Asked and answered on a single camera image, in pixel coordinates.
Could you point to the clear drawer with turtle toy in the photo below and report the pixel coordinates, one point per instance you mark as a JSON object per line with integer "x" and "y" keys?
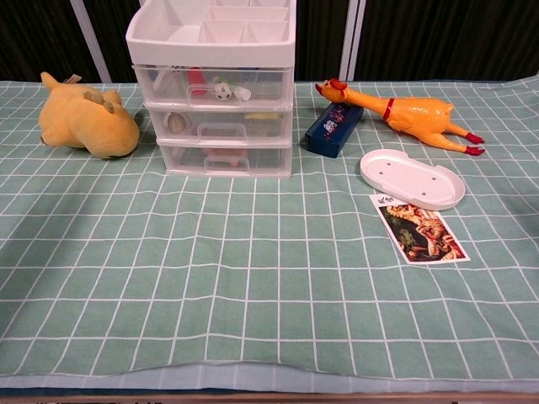
{"x": 269, "y": 162}

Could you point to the pink brown turtle toy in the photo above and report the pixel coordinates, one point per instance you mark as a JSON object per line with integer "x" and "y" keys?
{"x": 229, "y": 161}

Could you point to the clear plastic drawer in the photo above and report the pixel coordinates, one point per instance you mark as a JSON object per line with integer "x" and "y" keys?
{"x": 269, "y": 131}

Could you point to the clear drawer with ball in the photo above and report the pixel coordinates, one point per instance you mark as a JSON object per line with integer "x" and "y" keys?
{"x": 269, "y": 90}

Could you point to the white plastic drawer cabinet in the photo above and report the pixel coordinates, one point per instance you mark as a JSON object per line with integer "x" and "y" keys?
{"x": 168, "y": 46}

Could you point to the green checked tablecloth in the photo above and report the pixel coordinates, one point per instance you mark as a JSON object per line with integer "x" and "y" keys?
{"x": 252, "y": 273}

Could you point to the wooden stick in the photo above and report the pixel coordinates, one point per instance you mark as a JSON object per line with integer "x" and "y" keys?
{"x": 261, "y": 115}

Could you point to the dark blue printed box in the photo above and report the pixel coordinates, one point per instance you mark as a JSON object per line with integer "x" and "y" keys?
{"x": 332, "y": 131}

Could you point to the white cup sideways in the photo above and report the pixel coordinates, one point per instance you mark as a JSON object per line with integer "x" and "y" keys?
{"x": 241, "y": 91}

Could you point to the small soccer ball toy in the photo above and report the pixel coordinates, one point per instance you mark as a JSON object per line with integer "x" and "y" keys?
{"x": 222, "y": 91}

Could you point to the round wooden disc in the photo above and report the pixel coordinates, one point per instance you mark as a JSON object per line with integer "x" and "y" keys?
{"x": 175, "y": 123}

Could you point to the white oval plastic tray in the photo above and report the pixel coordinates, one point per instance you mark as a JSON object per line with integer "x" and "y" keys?
{"x": 408, "y": 177}

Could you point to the red object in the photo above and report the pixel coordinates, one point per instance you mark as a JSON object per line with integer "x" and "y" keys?
{"x": 196, "y": 80}

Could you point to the printed picture card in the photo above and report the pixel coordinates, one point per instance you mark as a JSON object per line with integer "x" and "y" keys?
{"x": 421, "y": 231}

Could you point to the orange rubber chicken toy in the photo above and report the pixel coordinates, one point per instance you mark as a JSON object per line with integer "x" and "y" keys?
{"x": 417, "y": 113}

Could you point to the yellow plush animal toy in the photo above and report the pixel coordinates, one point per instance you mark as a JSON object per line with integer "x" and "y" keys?
{"x": 84, "y": 122}

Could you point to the wide white frame post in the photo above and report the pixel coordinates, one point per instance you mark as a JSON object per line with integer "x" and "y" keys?
{"x": 351, "y": 38}

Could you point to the thin white frame post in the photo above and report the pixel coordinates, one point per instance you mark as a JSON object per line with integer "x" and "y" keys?
{"x": 90, "y": 40}

